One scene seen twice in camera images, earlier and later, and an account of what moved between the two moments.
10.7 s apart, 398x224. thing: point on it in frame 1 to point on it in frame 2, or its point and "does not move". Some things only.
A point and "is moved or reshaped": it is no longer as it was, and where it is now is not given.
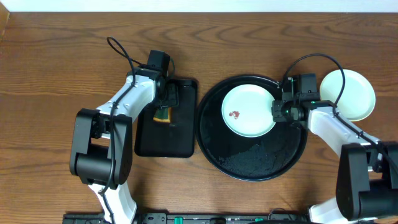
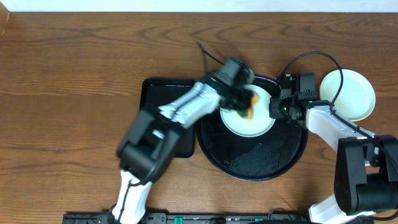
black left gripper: x=171 y=96 to x=237 y=100
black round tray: x=242 y=158 does not move
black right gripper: x=277 y=116 does not move
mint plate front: x=357 y=100 does not move
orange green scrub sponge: x=163 y=114 is moved or reshaped
